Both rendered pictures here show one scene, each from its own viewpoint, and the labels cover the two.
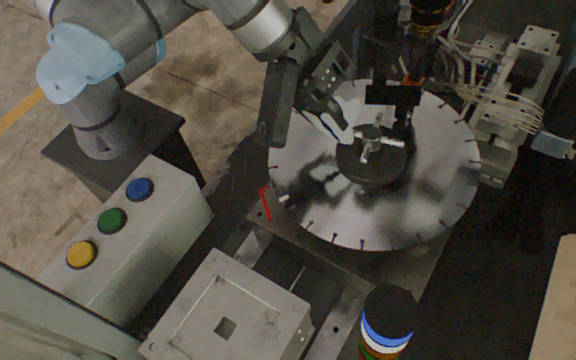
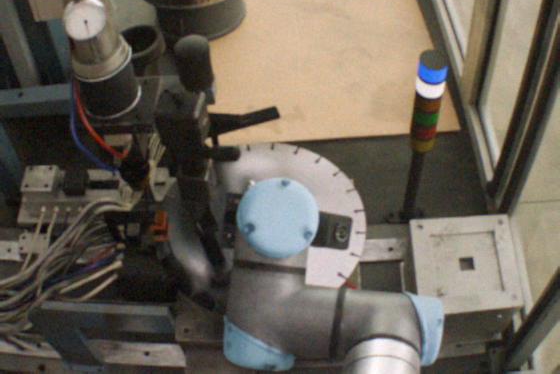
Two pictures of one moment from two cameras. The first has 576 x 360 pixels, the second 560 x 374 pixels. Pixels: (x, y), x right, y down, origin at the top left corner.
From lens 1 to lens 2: 0.82 m
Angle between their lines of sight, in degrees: 64
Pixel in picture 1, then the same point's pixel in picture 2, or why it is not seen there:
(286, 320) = (432, 228)
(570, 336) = (289, 123)
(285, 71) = not seen: hidden behind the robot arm
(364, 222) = (330, 197)
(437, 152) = (227, 178)
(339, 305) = (370, 256)
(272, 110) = (326, 220)
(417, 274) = not seen: hidden behind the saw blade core
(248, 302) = (439, 261)
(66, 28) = (425, 313)
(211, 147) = not seen: outside the picture
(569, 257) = (225, 138)
